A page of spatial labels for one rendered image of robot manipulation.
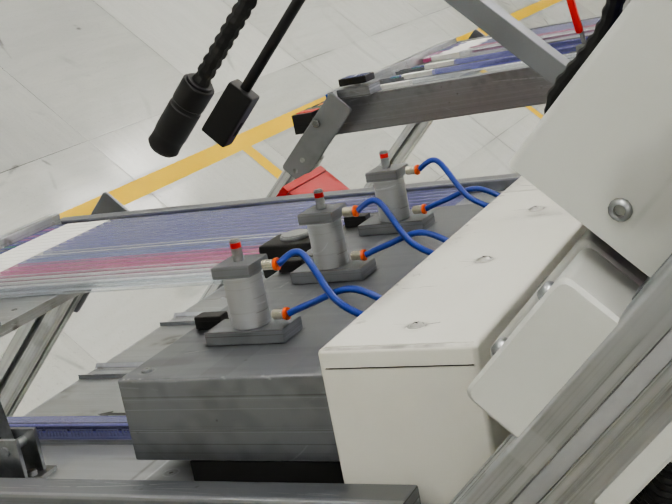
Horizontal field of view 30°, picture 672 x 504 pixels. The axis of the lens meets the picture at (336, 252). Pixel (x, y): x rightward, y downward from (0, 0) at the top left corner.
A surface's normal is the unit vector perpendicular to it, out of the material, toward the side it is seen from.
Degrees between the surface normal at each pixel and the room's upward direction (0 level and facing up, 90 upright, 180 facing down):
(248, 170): 0
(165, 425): 90
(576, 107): 90
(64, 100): 0
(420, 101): 90
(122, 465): 45
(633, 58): 90
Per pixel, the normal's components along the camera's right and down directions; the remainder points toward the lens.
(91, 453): -0.18, -0.96
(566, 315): -0.40, 0.29
